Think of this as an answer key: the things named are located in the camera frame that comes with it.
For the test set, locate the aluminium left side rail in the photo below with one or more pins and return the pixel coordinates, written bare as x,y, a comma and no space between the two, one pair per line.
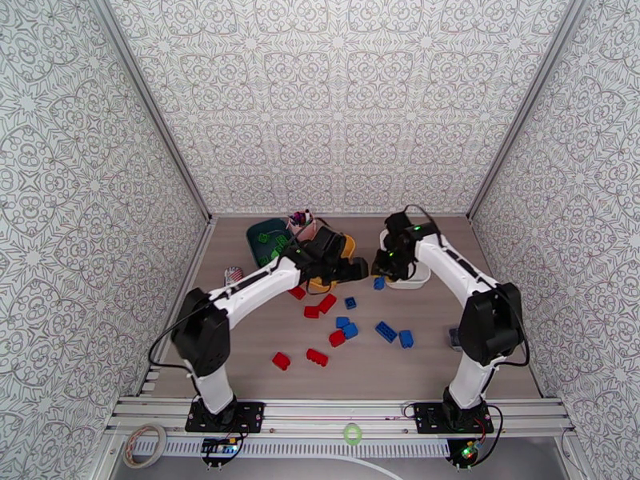
197,253

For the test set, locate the small grey box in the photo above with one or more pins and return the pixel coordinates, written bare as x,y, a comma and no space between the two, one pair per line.
454,338

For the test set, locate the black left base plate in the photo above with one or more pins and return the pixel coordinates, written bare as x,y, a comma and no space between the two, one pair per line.
250,416

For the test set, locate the aluminium frame post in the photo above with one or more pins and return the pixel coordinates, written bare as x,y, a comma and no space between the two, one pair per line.
147,93
531,93

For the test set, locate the aluminium right frame post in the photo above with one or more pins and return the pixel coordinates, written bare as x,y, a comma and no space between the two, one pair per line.
531,93

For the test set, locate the small blue lego brick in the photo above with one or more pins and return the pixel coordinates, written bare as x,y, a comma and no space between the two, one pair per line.
351,303

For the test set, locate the white tape roll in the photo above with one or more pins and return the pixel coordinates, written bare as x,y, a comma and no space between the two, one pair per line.
127,451

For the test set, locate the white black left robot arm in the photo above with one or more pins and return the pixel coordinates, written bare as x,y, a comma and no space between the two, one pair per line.
255,283

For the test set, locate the yellow plastic bin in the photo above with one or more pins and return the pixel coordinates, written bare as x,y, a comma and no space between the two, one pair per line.
350,246

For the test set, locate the black capped marker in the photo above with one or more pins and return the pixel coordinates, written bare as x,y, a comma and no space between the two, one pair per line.
307,214

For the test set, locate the pink marker cup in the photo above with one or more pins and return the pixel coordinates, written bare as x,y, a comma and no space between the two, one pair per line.
300,236

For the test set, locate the purple marker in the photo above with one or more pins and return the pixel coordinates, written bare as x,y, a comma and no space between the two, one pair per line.
297,219

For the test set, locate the aluminium rail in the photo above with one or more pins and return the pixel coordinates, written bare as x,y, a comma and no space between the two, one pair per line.
197,253
325,411

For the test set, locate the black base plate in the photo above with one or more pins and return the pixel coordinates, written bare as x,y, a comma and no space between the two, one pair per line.
430,417
250,416

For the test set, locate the long green lego brick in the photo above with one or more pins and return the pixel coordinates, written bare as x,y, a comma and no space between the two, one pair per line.
281,240

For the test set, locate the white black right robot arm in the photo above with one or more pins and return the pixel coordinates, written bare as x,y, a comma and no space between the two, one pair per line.
450,266

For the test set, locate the circuit board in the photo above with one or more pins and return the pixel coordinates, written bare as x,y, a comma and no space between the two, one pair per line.
468,451
218,447

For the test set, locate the white plastic bin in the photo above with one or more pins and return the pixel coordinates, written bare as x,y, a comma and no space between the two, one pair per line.
417,281

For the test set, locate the long red lego brick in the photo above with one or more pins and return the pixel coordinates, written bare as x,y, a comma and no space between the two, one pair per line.
317,357

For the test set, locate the aluminium left frame post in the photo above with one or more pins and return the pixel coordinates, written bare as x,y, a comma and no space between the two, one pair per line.
147,93

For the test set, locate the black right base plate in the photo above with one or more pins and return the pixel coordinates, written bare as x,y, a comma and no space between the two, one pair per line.
430,417

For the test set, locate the left circuit board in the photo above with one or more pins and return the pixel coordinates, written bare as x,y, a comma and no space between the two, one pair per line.
218,447

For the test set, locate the teal plastic bin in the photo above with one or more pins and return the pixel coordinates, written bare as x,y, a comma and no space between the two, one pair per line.
267,227

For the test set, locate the aluminium front rail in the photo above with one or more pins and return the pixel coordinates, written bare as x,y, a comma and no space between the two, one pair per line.
325,411

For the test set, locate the right circuit board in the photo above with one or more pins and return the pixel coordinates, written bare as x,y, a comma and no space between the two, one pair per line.
468,451

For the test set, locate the red striped snack packet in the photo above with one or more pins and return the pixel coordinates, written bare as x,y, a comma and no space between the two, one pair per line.
233,274

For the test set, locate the long blue lego brick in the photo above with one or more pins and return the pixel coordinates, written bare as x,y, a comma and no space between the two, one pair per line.
386,331

